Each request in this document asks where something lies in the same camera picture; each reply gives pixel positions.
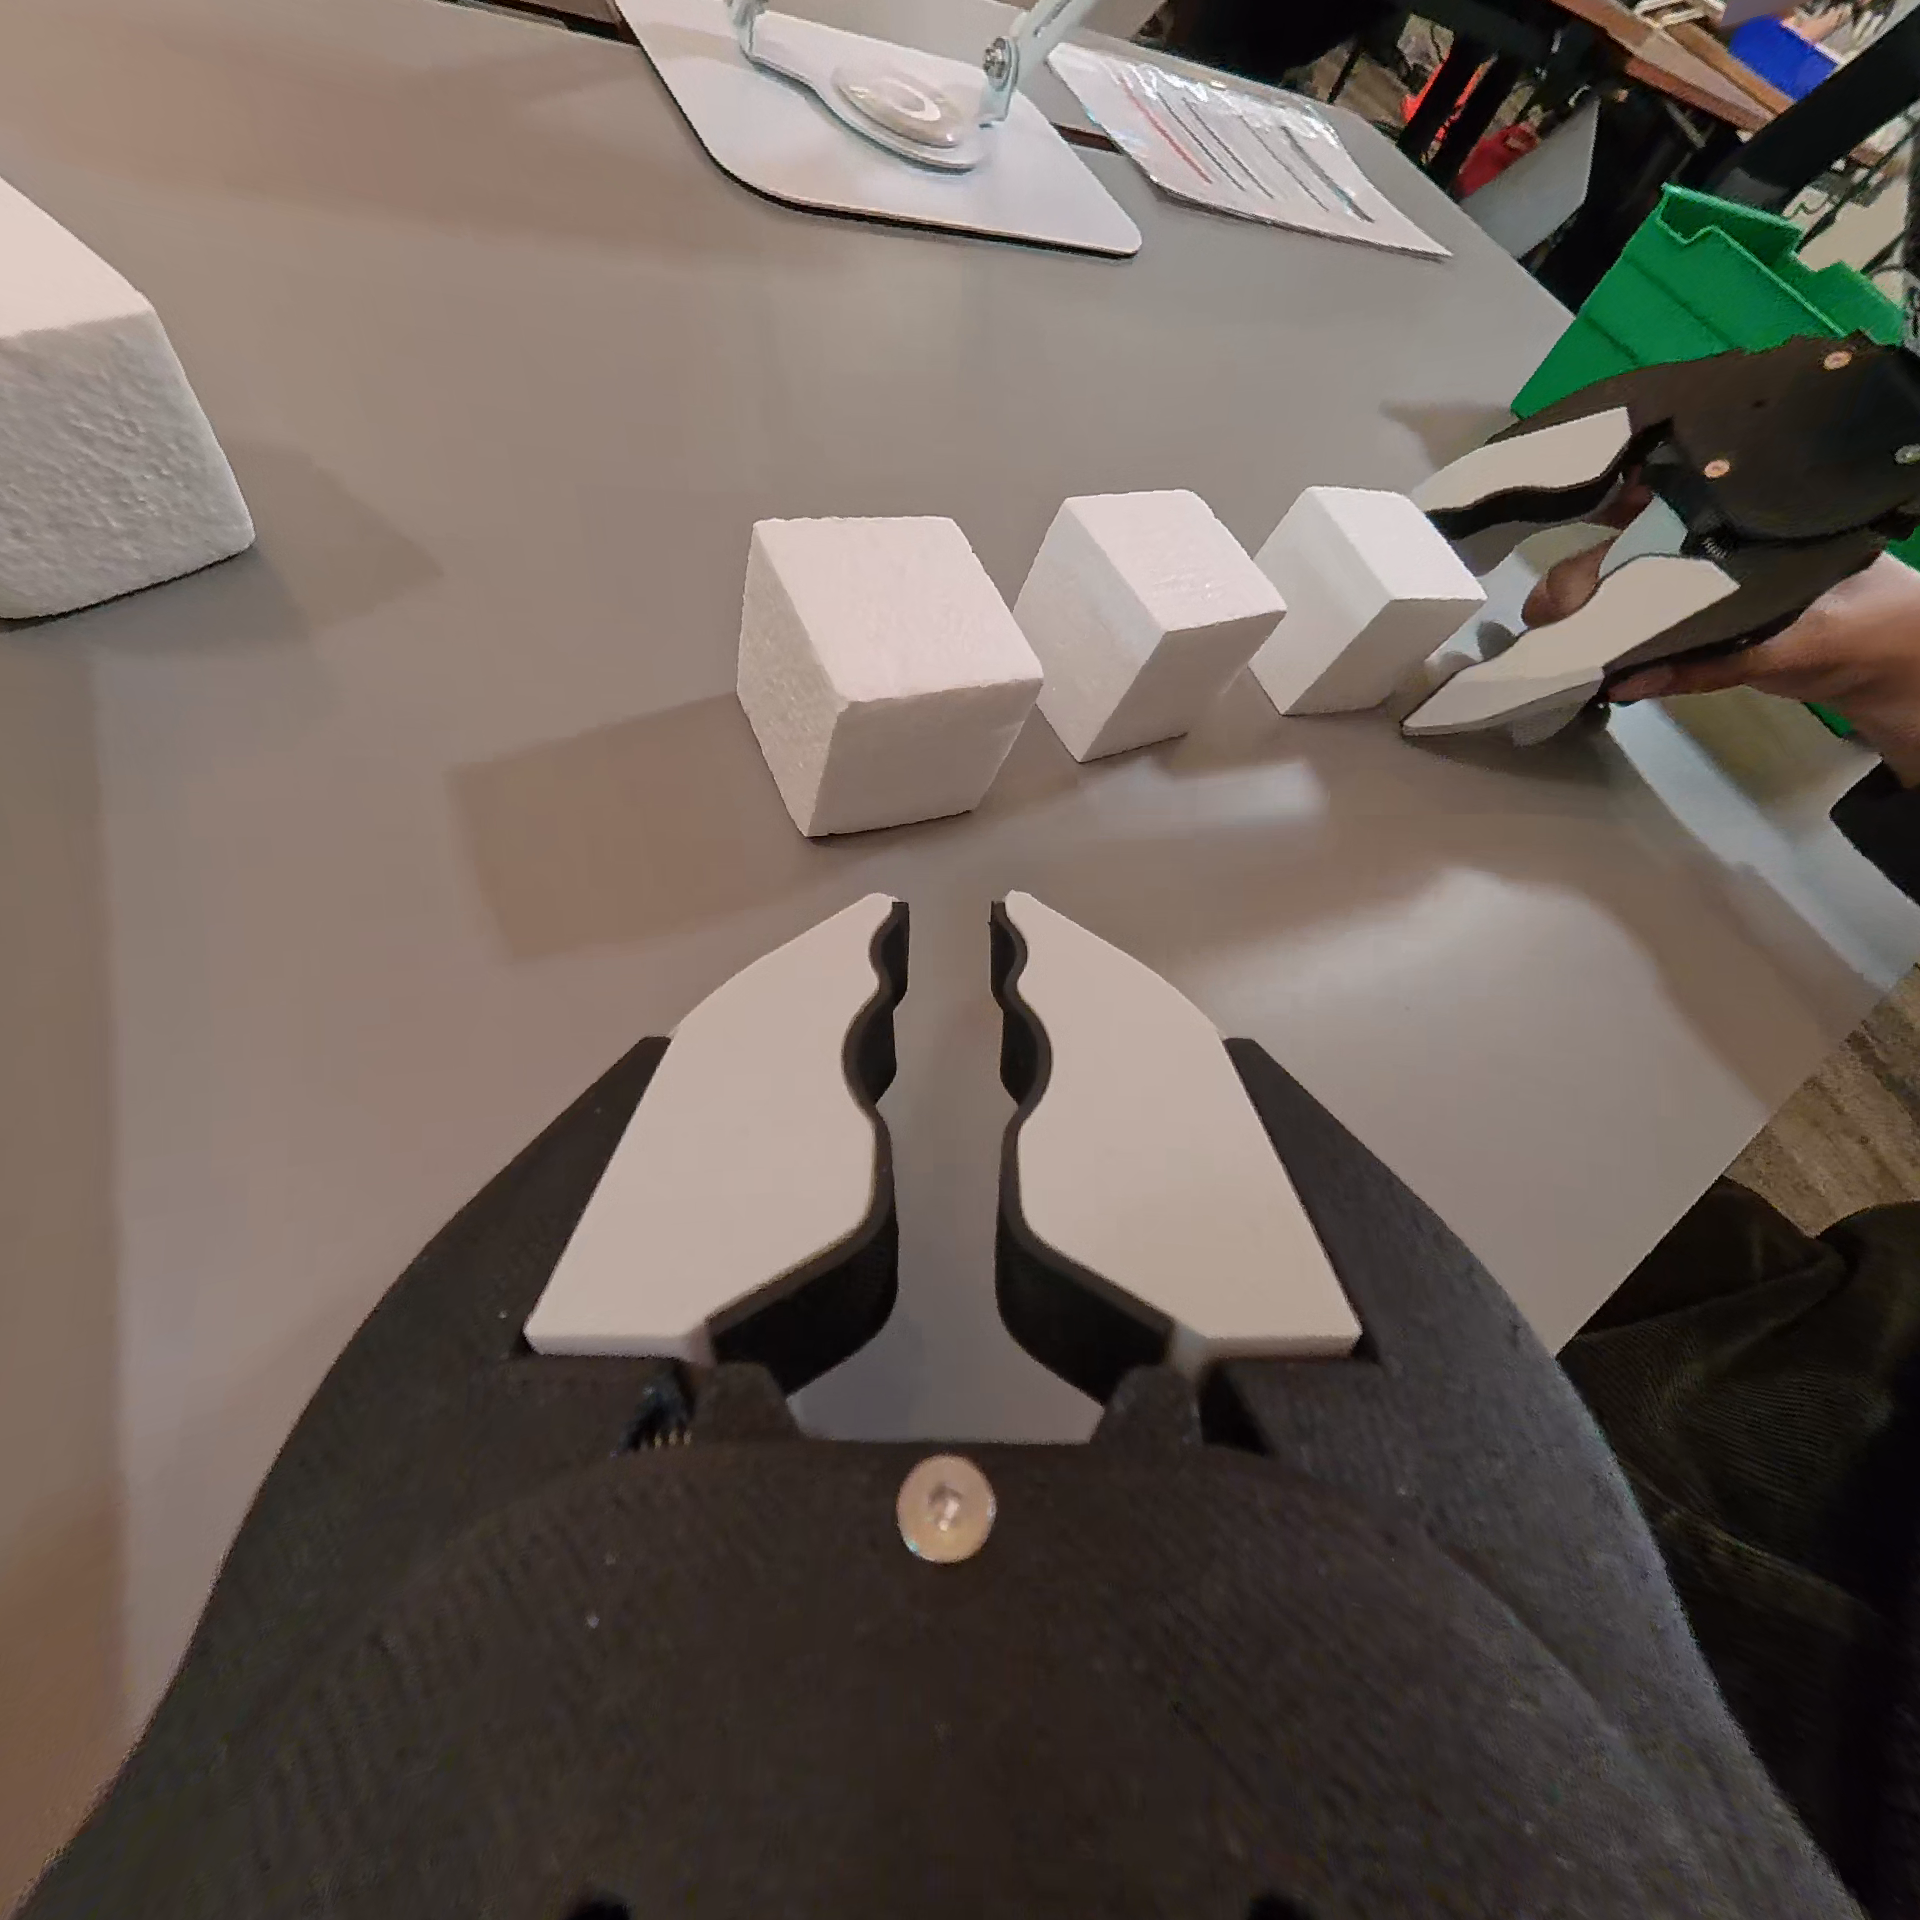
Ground green plastic bin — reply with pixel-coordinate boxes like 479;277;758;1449
1511;184;1920;741

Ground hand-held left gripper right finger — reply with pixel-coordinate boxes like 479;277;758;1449
988;889;1364;1412

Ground clear sleeve with printed sheet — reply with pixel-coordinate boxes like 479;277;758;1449
1044;41;1453;260

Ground person's right hand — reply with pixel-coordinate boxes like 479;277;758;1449
1522;488;1920;746

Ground grey desk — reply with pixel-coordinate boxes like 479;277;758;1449
0;0;1888;1862

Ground grey chair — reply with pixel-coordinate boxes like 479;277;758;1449
1463;106;1600;268

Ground person's dark trousers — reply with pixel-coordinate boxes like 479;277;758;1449
1558;1177;1920;1920

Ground white foam cube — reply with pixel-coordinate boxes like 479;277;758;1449
1252;484;1489;720
738;515;1047;838
1014;489;1288;764
0;177;256;622

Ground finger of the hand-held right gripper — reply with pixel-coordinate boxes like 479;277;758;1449
1399;552;1749;748
1413;403;1673;545

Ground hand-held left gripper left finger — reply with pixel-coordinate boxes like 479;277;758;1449
525;891;911;1397

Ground brown wooden table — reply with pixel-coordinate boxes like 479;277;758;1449
1552;0;1800;134

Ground silver document stand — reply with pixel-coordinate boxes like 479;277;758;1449
614;0;1144;260

